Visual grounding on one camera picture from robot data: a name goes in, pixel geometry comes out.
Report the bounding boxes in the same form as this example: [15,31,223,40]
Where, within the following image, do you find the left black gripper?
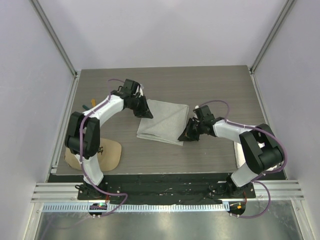
[127,94,153,119]

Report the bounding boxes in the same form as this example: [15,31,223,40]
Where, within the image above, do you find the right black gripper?
[179,117,205,142]

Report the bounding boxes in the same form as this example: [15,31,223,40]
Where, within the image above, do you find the grey cloth napkin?
[136,99,189,146]

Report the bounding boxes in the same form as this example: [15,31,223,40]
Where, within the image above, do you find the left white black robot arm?
[64,91,154,200]

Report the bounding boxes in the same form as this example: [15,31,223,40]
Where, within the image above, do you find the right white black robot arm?
[177,117,288,198]

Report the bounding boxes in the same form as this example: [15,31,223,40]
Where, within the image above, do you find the beige cap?
[64,138,122,172]

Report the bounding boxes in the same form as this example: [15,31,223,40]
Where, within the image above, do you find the white folded towel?
[233,142,282,175]

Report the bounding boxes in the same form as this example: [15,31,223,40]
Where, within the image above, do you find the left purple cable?
[79,78,130,217]

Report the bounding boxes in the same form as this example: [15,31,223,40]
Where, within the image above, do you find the purple cable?
[79,78,130,217]
[198,99,288,220]

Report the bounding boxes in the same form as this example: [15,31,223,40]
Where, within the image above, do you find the white slotted cable duct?
[42,202,230,213]

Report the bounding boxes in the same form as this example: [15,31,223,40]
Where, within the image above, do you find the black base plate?
[75,173,256,205]

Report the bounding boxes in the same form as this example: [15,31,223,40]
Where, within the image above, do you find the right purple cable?
[198,99,288,220]

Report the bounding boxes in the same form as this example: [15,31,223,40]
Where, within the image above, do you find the left aluminium frame post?
[29,0,78,78]

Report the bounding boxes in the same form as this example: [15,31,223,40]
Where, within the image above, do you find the aluminium frame post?
[29,0,78,78]
[249,0,297,75]

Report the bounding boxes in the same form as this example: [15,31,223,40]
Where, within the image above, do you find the right aluminium frame post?
[249,0,297,75]

